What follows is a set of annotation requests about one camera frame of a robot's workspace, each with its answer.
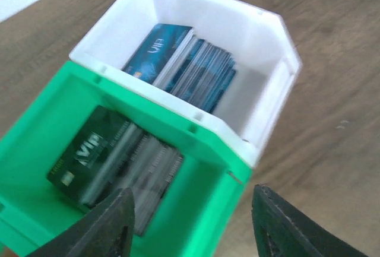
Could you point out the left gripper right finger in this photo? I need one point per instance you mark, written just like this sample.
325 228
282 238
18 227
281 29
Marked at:
280 229

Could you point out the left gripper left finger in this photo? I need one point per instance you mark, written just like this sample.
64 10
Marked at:
106 230

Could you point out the black card stack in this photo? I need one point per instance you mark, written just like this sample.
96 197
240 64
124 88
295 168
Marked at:
110 152

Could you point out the blue card stack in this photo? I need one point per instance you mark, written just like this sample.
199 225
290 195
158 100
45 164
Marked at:
174 59

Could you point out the middle green bin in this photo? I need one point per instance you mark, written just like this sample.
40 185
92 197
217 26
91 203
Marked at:
195 209

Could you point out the white bin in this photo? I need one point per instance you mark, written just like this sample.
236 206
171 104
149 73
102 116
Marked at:
267 62

